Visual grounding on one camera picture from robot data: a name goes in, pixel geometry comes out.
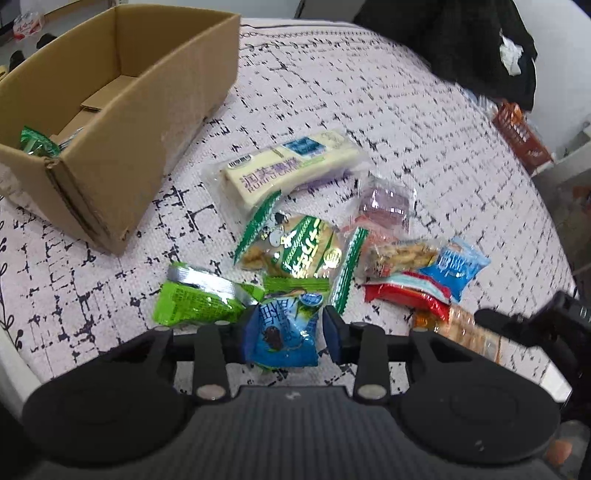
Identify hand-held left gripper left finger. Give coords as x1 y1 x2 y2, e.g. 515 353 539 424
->
104 318 253 402

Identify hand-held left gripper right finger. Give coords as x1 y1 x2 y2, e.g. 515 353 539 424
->
322 305 491 401

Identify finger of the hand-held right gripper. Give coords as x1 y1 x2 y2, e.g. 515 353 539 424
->
475 308 536 339

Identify orange cracker packet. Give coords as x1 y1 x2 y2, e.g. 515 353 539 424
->
412 305 504 363

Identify green foil snack packet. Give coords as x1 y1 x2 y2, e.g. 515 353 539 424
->
153 261 266 326

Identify blue snack packet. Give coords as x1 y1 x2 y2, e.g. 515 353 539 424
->
243 295 324 370

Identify small green snack packet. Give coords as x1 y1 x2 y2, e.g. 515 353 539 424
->
263 275 331 305

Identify small blue white packet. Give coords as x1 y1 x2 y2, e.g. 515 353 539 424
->
418 236 491 303

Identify red snack packet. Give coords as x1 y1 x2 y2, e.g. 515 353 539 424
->
363 271 453 323

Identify green striped cracker packet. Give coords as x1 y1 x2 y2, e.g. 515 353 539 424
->
232 189 370 317

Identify clear peanut packet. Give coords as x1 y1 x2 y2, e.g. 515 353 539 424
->
360 237 439 280

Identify purple clear snack packet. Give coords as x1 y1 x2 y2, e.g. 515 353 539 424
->
353 178 414 236

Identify cream cake packet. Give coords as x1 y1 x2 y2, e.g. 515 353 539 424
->
202 130 370 217

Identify cardboard box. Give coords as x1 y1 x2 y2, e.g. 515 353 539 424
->
0 4 242 256

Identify orange brown package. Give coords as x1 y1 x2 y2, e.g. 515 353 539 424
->
492 102 554 172

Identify white black-patterned blanket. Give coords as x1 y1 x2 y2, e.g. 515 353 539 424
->
0 17 579 416

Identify white tissue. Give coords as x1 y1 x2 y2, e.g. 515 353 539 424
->
499 34 526 75

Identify dark clothing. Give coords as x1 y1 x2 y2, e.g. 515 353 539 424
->
353 0 539 114

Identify red white bag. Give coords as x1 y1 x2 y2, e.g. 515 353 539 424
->
13 12 45 40

